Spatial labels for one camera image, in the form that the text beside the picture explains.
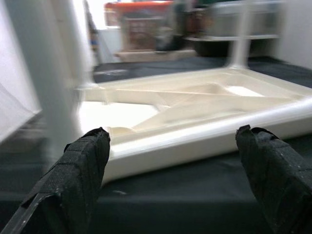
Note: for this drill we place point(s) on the orange lid storage box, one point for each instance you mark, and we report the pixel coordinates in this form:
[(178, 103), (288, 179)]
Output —
[(139, 14)]

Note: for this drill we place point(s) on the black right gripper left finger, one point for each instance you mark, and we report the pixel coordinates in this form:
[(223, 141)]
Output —
[(73, 182)]

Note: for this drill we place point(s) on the black bag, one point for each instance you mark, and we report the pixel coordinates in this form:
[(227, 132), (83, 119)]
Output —
[(175, 29)]

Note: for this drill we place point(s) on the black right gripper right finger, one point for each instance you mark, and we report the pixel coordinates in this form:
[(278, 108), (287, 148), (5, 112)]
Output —
[(280, 182)]

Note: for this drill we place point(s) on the beige patterned cloth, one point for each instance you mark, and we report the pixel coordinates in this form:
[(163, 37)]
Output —
[(151, 54)]

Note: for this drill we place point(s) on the clear plastic storage box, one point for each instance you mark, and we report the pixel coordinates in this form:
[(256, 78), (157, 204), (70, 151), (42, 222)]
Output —
[(256, 19)]

